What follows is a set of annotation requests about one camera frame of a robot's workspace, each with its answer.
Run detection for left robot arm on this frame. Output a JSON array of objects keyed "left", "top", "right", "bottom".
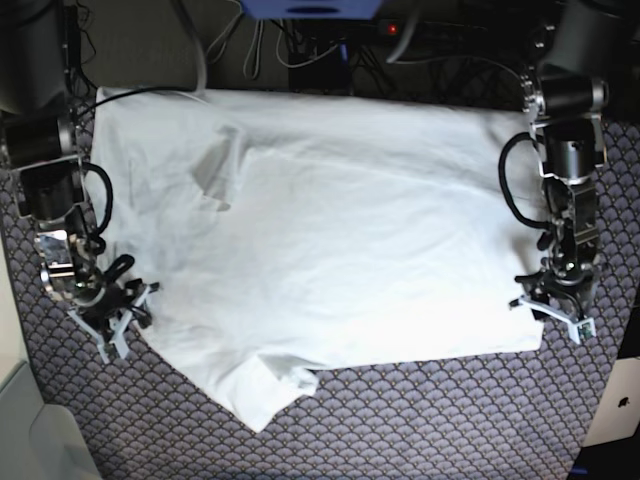
[{"left": 498, "top": 1, "right": 639, "bottom": 344}]

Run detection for blue box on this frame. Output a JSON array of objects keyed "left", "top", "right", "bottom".
[{"left": 241, "top": 0, "right": 383, "bottom": 20}]

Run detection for black power strip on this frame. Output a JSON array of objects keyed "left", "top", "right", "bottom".
[{"left": 376, "top": 18, "right": 485, "bottom": 37}]

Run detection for patterned table cloth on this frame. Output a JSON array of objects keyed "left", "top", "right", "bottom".
[{"left": 1, "top": 120, "right": 639, "bottom": 479}]

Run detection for black box under table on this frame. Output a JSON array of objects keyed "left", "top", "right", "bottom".
[{"left": 288, "top": 50, "right": 351, "bottom": 91}]

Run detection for white T-shirt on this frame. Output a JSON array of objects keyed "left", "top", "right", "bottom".
[{"left": 91, "top": 88, "right": 543, "bottom": 432}]

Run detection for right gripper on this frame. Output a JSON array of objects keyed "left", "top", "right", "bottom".
[{"left": 68, "top": 279, "right": 160, "bottom": 363}]

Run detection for grey plastic bin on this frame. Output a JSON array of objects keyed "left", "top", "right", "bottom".
[{"left": 1, "top": 359, "right": 101, "bottom": 479}]

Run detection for white apple box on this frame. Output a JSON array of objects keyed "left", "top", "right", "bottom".
[{"left": 583, "top": 357, "right": 640, "bottom": 447}]

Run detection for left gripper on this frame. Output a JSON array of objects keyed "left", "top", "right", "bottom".
[{"left": 509, "top": 268, "right": 597, "bottom": 344}]

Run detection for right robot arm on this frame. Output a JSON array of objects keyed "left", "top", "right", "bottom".
[{"left": 1, "top": 1, "right": 159, "bottom": 362}]

